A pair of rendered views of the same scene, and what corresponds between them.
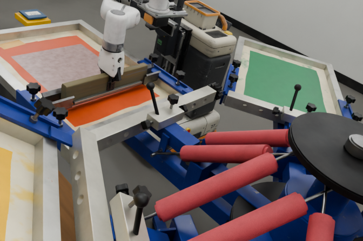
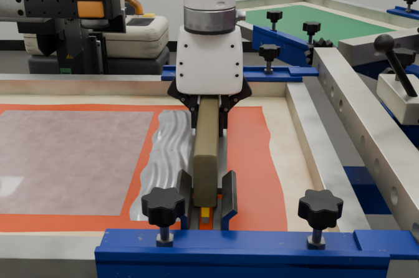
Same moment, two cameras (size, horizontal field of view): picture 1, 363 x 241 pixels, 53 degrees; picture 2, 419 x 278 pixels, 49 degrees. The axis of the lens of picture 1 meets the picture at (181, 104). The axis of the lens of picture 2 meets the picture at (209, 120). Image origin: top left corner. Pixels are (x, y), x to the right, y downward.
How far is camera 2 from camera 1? 1.00 m
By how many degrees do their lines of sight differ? 29
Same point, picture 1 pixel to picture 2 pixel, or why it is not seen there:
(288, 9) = not seen: outside the picture
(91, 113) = (253, 194)
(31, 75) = (19, 213)
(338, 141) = not seen: outside the picture
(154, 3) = not seen: outside the picture
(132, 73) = not seen: hidden behind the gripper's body
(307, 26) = (148, 5)
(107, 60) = (216, 58)
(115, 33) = not seen: outside the picture
